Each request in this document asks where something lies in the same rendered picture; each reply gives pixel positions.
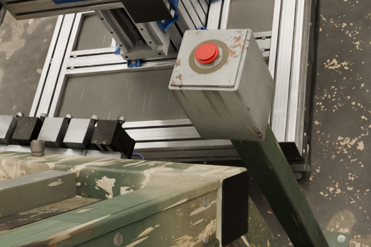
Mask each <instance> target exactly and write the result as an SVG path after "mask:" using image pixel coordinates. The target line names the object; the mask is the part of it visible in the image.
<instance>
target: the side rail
mask: <svg viewBox="0 0 371 247"><path fill-rule="evenodd" d="M219 188H220V179H219V178H217V177H209V176H196V175H183V176H179V177H177V178H174V179H171V180H167V181H164V182H161V183H158V184H154V185H151V186H148V187H145V188H142V189H139V190H135V191H132V192H129V193H127V194H123V195H120V196H117V197H113V198H110V199H107V200H104V201H101V202H97V203H94V204H91V205H88V206H85V207H81V208H78V209H76V210H72V211H69V212H66V213H62V214H59V215H56V216H53V217H50V218H47V219H43V220H41V221H37V222H34V223H31V224H27V225H24V226H22V227H18V228H15V229H12V230H8V231H6V232H3V233H0V247H219V240H218V239H216V189H219Z"/></svg>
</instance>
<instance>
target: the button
mask: <svg viewBox="0 0 371 247"><path fill-rule="evenodd" d="M218 55H219V48H218V47H217V45H215V44H214V43H211V42H208V43H204V44H202V45H200V46H199V47H198V48H197V50H196V51H195V59H196V61H197V62H199V63H201V64H208V63H211V62H213V61H214V60H215V59H216V58H217V57H218Z"/></svg>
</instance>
